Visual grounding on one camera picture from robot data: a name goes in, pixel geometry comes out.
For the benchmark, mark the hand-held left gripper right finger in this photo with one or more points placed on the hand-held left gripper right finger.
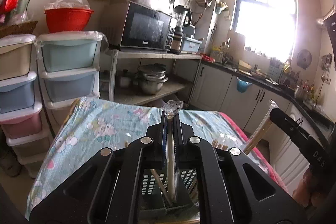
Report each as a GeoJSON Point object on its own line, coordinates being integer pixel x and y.
{"type": "Point", "coordinates": [176, 140]}

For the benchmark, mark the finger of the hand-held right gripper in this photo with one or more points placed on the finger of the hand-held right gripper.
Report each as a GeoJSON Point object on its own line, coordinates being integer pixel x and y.
{"type": "Point", "coordinates": [291, 125]}

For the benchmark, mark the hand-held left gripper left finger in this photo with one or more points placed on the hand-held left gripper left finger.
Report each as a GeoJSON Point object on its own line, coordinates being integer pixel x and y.
{"type": "Point", "coordinates": [164, 134]}

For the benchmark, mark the green plastic utensil basket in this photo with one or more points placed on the green plastic utensil basket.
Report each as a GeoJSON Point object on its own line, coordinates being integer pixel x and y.
{"type": "Point", "coordinates": [187, 179]}

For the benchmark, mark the person's right hand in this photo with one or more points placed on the person's right hand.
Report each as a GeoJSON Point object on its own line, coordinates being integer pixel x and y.
{"type": "Point", "coordinates": [305, 190]}

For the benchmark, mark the steel pot on counter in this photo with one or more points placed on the steel pot on counter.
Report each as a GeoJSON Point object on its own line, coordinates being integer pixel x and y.
{"type": "Point", "coordinates": [300, 92]}

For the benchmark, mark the stainless steel pot stack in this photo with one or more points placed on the stainless steel pot stack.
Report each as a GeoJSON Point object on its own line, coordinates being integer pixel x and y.
{"type": "Point", "coordinates": [152, 81]}

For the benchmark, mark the blue hanging bin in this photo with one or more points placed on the blue hanging bin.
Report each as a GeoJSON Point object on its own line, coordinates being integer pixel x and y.
{"type": "Point", "coordinates": [242, 85]}

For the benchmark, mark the white kitchen cabinets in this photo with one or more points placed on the white kitchen cabinets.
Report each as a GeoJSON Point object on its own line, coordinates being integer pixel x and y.
{"type": "Point", "coordinates": [223, 90]}

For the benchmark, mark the metal shelf rack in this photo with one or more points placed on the metal shelf rack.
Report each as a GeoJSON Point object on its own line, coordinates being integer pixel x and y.
{"type": "Point", "coordinates": [157, 56]}

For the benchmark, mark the blue plastic storage box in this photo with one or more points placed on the blue plastic storage box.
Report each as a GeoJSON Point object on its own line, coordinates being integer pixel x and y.
{"type": "Point", "coordinates": [191, 45]}

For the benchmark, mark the black range hood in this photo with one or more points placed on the black range hood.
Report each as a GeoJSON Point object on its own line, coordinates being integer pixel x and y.
{"type": "Point", "coordinates": [331, 37]}

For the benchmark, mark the black blender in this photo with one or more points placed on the black blender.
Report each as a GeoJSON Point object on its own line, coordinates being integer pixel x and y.
{"type": "Point", "coordinates": [179, 29]}

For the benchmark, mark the black microwave oven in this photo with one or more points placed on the black microwave oven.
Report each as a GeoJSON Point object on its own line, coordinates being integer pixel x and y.
{"type": "Point", "coordinates": [147, 27]}

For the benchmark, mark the pastel drawer tower mint top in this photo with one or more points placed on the pastel drawer tower mint top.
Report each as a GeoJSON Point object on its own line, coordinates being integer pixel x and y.
{"type": "Point", "coordinates": [68, 82]}

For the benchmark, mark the kitchen window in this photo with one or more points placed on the kitchen window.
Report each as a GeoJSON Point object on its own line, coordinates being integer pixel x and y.
{"type": "Point", "coordinates": [265, 16]}

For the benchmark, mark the red plastic basin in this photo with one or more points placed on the red plastic basin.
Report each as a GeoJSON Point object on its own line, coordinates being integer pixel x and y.
{"type": "Point", "coordinates": [68, 20]}

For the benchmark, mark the pastel drawer tower cream top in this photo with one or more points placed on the pastel drawer tower cream top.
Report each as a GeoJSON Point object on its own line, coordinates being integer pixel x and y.
{"type": "Point", "coordinates": [15, 92]}

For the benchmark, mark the crumpled clear plastic bag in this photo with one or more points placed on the crumpled clear plastic bag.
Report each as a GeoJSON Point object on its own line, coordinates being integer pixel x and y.
{"type": "Point", "coordinates": [68, 1]}

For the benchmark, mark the wicker basket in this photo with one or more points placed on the wicker basket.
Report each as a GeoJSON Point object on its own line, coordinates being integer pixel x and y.
{"type": "Point", "coordinates": [18, 28]}

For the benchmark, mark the round wall fan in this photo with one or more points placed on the round wall fan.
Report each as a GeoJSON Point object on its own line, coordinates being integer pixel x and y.
{"type": "Point", "coordinates": [304, 58]}

